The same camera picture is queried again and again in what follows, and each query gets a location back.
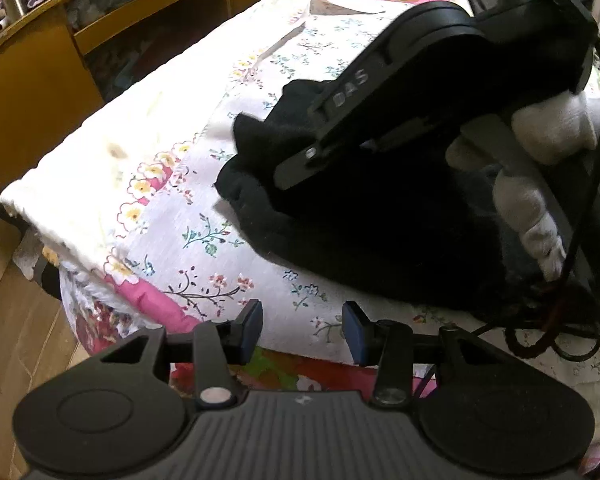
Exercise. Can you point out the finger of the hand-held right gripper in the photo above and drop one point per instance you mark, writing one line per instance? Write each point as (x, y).
(300, 170)

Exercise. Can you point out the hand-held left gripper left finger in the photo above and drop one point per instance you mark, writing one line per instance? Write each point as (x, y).
(250, 332)

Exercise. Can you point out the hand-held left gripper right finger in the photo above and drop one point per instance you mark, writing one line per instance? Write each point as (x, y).
(354, 334)

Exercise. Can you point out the black pants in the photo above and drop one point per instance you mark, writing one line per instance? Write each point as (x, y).
(380, 240)

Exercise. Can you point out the person's right hand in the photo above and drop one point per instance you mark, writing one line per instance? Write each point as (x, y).
(550, 130)

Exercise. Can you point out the white floral bed sheet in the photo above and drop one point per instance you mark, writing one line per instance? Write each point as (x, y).
(180, 210)

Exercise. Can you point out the grey cloth bundle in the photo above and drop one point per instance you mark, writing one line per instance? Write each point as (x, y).
(100, 0)

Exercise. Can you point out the wooden cabinet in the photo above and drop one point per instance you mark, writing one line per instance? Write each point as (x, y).
(30, 75)

